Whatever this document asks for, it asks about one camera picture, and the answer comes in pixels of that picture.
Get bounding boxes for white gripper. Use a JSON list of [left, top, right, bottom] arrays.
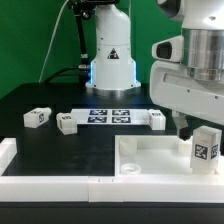
[[150, 61, 224, 140]]

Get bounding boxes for white square tabletop part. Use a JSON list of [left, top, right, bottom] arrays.
[[114, 134, 224, 177]]

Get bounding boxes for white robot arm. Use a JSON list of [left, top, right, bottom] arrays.
[[86, 0, 224, 139]]

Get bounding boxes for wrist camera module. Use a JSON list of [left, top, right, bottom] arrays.
[[151, 35, 184, 63]]

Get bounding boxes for white U-shaped fence frame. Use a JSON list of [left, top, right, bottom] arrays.
[[0, 138, 224, 203]]

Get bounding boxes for white marker base plate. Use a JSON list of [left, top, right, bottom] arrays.
[[71, 109, 149, 125]]

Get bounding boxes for black cable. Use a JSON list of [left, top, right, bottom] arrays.
[[43, 65, 92, 84]]

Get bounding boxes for white cable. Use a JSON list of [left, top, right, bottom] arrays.
[[38, 3, 68, 84]]

